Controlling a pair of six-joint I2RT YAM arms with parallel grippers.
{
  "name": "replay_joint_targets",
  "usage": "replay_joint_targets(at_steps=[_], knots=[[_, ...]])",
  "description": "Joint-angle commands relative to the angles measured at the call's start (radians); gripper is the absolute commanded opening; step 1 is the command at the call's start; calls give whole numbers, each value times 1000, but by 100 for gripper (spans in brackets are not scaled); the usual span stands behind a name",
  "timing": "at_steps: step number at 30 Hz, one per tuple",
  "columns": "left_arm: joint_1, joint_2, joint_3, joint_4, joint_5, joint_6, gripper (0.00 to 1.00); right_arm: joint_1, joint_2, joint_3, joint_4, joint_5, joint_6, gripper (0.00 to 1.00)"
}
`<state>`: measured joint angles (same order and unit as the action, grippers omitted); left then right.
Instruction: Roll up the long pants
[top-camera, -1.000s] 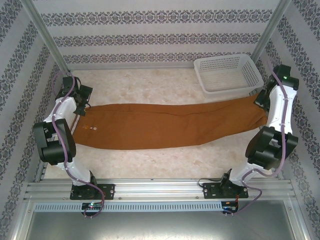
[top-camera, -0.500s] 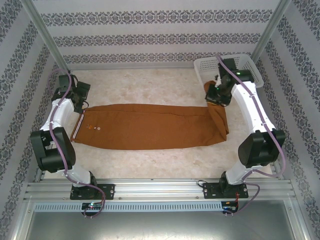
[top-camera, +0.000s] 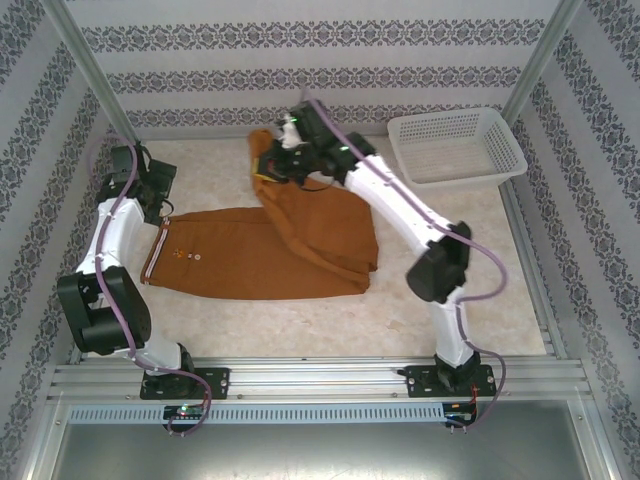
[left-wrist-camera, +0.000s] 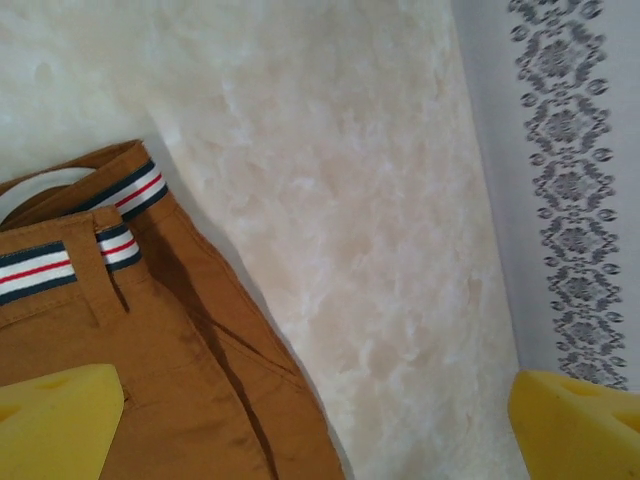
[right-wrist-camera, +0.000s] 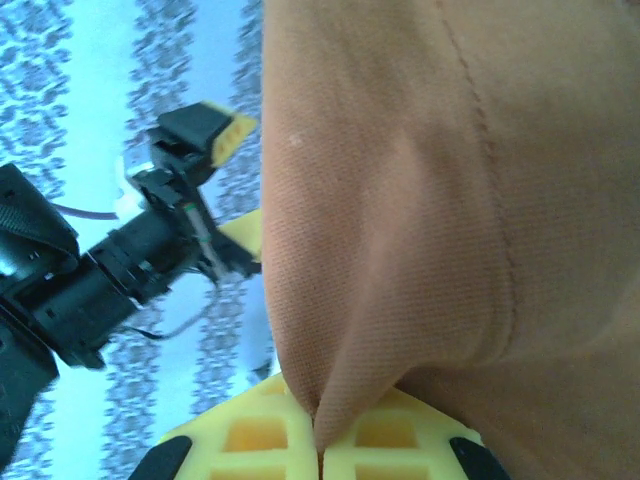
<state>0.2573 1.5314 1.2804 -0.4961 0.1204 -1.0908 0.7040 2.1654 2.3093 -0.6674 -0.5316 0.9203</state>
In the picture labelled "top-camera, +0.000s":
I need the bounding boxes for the brown long pants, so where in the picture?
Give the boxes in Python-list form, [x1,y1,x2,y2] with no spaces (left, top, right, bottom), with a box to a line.
[139,128,380,300]

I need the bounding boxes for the white plastic mesh basket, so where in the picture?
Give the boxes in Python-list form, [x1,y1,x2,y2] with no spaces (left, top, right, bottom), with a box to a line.
[387,109,529,187]

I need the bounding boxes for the grey metal panel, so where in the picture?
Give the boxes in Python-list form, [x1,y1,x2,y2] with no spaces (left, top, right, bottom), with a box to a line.
[24,419,616,480]

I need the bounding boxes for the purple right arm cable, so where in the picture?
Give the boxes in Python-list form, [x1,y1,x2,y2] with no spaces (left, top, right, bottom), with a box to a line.
[302,88,509,431]

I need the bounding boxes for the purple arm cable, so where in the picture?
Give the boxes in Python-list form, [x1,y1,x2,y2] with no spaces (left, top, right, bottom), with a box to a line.
[302,88,509,431]
[87,135,214,439]

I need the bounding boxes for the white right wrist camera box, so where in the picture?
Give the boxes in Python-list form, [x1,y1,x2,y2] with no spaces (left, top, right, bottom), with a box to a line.
[277,113,307,150]

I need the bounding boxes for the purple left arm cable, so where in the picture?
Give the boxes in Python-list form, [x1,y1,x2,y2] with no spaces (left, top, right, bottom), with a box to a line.
[87,135,214,439]

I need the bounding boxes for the aluminium side frame rail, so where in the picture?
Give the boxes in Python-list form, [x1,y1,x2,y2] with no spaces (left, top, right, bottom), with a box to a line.
[69,142,147,364]
[497,174,569,359]

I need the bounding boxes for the aluminium frame post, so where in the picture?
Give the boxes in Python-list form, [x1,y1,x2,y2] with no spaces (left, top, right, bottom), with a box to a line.
[503,0,586,124]
[42,0,146,154]

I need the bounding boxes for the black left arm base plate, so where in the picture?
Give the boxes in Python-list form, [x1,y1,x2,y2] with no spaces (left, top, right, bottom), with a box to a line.
[139,367,232,401]

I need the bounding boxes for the aluminium mounting rail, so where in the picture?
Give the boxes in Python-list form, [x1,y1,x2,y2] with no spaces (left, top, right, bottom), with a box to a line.
[47,357,596,402]

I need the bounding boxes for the slotted grey cable duct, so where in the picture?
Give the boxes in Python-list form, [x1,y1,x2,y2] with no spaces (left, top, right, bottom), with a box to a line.
[67,402,447,425]

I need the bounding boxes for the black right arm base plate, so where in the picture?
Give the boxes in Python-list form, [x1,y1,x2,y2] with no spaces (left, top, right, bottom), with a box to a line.
[404,364,499,400]

